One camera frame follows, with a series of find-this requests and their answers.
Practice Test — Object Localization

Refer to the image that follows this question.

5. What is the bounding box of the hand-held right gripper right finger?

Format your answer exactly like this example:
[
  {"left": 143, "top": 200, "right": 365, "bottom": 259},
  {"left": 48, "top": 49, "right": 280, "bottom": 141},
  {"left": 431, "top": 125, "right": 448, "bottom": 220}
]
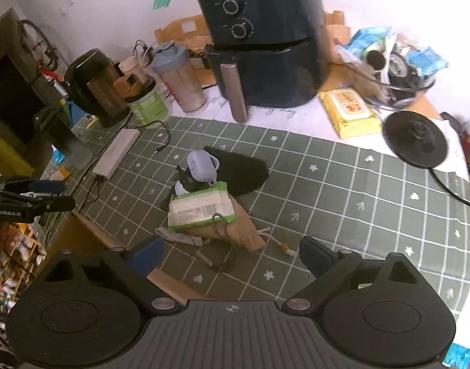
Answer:
[{"left": 283, "top": 235, "right": 428, "bottom": 316}]

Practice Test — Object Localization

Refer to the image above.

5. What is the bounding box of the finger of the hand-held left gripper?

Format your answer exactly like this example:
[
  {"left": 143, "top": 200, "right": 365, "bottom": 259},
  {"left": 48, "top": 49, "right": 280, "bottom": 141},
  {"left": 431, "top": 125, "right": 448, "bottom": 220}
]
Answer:
[
  {"left": 0, "top": 191, "right": 76, "bottom": 213},
  {"left": 0, "top": 176, "right": 67, "bottom": 195}
]

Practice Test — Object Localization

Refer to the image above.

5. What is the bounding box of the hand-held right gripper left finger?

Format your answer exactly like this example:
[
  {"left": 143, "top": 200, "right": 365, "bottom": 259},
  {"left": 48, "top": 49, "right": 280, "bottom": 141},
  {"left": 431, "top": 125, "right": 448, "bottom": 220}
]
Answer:
[{"left": 39, "top": 236, "right": 182, "bottom": 318}]

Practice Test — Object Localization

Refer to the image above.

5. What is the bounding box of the tan burlap bag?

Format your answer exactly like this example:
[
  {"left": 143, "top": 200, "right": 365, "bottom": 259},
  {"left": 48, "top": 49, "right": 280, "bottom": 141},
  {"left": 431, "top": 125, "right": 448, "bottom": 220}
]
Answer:
[{"left": 189, "top": 195, "right": 267, "bottom": 253}]

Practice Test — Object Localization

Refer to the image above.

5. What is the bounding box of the black soft pouch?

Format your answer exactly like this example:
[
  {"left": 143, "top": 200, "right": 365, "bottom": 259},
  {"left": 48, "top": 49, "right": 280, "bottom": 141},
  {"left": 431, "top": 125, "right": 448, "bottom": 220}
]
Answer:
[{"left": 202, "top": 145, "right": 269, "bottom": 197}]

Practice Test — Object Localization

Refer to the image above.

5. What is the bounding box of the grey cloth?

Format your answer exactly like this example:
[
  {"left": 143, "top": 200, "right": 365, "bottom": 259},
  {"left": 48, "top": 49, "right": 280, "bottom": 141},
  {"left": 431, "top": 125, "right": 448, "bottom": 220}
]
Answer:
[{"left": 155, "top": 227, "right": 203, "bottom": 246}]

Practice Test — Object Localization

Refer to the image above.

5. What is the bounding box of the dark plastic tumbler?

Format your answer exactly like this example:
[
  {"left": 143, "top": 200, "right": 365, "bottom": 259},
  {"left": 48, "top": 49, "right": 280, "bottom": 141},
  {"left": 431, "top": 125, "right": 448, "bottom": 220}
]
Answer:
[{"left": 33, "top": 105, "right": 94, "bottom": 170}]

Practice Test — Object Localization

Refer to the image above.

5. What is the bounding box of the green grid tablecloth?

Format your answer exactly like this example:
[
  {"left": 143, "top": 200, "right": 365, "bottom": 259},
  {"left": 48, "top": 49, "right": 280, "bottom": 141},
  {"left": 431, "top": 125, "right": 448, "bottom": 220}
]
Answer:
[{"left": 39, "top": 116, "right": 470, "bottom": 324}]

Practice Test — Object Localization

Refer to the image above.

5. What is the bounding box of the green white wipes packet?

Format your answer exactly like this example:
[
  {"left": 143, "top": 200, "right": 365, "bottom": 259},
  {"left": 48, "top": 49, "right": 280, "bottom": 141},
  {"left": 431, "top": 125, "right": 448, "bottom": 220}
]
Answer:
[{"left": 168, "top": 181, "right": 236, "bottom": 233}]

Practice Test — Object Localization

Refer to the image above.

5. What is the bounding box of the black plastic bag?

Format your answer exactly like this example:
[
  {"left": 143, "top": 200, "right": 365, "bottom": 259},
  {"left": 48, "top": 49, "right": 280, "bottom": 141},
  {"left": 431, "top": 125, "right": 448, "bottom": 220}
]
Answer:
[{"left": 172, "top": 165, "right": 200, "bottom": 197}]

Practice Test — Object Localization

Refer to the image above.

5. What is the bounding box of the lavender plastic case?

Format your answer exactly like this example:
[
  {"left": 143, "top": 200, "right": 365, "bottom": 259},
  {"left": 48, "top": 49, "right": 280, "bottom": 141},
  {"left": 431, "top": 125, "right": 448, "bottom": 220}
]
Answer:
[{"left": 186, "top": 150, "right": 221, "bottom": 184}]

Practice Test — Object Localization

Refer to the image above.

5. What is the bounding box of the black steel kettle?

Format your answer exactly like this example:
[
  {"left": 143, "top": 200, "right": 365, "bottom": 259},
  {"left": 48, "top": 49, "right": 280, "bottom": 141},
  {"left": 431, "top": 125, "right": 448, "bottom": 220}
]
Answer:
[{"left": 63, "top": 48, "right": 132, "bottom": 129}]

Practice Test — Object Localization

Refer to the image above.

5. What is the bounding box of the green white jar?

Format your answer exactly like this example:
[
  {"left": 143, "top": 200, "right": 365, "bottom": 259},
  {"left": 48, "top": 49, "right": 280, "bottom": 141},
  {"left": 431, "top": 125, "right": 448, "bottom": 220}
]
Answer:
[{"left": 126, "top": 81, "right": 171, "bottom": 128}]

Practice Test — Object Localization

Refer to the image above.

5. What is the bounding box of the brown cardboard piece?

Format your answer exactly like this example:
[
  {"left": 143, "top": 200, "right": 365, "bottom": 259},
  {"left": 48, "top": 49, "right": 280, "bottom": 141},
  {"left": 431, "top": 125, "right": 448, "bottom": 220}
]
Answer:
[{"left": 112, "top": 73, "right": 144, "bottom": 97}]

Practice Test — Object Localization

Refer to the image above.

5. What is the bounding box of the white printed cloth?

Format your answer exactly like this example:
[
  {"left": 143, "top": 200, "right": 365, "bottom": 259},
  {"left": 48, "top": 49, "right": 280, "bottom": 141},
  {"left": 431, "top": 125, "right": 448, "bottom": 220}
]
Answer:
[{"left": 163, "top": 84, "right": 470, "bottom": 182}]

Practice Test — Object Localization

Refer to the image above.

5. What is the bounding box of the miniature bicycle model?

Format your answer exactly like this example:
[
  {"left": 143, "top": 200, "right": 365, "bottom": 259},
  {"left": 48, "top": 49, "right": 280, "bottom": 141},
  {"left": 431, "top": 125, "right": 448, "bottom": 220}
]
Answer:
[{"left": 18, "top": 19, "right": 60, "bottom": 72}]

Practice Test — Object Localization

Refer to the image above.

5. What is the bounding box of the yellow wet wipes pack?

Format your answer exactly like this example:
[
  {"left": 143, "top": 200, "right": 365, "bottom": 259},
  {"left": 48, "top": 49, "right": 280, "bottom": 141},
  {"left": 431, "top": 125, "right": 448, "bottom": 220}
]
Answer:
[{"left": 318, "top": 88, "right": 382, "bottom": 141}]

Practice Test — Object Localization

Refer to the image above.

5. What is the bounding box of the black kettle base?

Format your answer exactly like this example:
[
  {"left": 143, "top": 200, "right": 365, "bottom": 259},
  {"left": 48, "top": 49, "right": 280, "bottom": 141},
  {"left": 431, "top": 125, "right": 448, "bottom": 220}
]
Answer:
[{"left": 381, "top": 110, "right": 450, "bottom": 169}]

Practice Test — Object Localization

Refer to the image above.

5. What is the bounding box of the grey lidded shaker bottle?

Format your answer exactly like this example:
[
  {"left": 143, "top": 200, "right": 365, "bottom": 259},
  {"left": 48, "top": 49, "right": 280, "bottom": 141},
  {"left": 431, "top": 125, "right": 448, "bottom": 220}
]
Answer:
[{"left": 150, "top": 42, "right": 208, "bottom": 114}]

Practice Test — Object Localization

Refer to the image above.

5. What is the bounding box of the glass bowl with clutter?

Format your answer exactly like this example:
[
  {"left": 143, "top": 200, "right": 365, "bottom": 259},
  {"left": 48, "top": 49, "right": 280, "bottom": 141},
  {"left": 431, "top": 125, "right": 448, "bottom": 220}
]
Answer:
[{"left": 357, "top": 45, "right": 438, "bottom": 109}]

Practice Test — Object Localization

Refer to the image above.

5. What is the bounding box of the plain flat cardboard box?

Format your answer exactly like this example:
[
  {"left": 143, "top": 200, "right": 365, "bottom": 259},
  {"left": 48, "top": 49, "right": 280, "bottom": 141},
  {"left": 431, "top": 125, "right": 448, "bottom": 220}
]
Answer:
[{"left": 321, "top": 10, "right": 374, "bottom": 93}]

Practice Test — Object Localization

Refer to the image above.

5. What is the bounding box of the flat cardboard box with label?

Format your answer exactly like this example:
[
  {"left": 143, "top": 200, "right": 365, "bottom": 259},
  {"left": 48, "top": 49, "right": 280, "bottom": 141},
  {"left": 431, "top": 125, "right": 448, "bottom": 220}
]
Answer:
[{"left": 154, "top": 14, "right": 221, "bottom": 86}]

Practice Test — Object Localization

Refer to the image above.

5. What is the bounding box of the dark blue air fryer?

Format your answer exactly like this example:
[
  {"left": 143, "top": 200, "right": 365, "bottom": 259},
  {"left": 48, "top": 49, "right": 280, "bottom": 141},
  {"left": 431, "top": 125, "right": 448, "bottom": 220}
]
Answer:
[{"left": 197, "top": 0, "right": 330, "bottom": 124}]

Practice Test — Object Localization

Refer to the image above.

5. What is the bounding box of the blue snack packet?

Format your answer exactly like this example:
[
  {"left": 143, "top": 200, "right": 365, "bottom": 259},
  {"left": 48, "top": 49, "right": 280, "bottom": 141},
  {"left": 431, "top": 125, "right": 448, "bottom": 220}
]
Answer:
[
  {"left": 342, "top": 26, "right": 392, "bottom": 61},
  {"left": 405, "top": 47, "right": 449, "bottom": 78}
]

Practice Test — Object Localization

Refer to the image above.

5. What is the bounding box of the white cord with orange tip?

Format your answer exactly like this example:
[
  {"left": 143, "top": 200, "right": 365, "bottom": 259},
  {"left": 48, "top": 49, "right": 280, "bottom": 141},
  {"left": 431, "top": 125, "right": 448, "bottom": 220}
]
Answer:
[{"left": 257, "top": 228, "right": 298, "bottom": 256}]

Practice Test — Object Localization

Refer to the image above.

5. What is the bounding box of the thin black cable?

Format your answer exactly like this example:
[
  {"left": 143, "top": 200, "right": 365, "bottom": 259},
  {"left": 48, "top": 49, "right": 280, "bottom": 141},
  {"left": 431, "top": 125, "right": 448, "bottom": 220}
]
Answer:
[{"left": 125, "top": 117, "right": 171, "bottom": 155}]

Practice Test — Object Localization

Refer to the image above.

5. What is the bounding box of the black kettle base cable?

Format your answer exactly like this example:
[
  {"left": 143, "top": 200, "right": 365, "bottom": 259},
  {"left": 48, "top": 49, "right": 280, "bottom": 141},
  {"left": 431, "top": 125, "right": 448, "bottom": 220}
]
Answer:
[{"left": 426, "top": 165, "right": 470, "bottom": 211}]

